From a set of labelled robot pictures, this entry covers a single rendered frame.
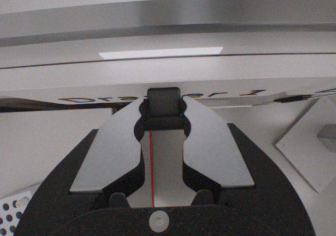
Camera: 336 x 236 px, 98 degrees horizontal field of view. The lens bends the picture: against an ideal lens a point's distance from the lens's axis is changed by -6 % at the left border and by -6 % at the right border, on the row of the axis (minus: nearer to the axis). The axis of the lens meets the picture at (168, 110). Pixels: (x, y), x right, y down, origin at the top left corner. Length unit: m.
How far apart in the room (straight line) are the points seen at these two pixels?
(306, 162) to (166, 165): 0.92
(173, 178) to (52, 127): 0.88
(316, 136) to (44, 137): 1.41
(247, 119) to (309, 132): 0.42
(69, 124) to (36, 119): 0.07
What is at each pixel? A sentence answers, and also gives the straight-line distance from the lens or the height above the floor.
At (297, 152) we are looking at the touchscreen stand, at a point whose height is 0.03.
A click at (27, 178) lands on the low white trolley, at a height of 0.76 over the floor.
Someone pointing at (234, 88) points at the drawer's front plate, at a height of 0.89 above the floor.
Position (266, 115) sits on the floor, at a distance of 1.22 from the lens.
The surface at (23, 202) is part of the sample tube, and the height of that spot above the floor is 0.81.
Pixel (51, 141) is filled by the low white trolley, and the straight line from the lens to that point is 0.35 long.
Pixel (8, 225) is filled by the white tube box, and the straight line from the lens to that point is 0.40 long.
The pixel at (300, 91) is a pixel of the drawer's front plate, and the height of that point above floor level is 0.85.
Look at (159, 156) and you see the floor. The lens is 1.07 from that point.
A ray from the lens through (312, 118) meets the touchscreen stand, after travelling 1.38.
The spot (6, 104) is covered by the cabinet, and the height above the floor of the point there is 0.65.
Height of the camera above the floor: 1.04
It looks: 87 degrees down
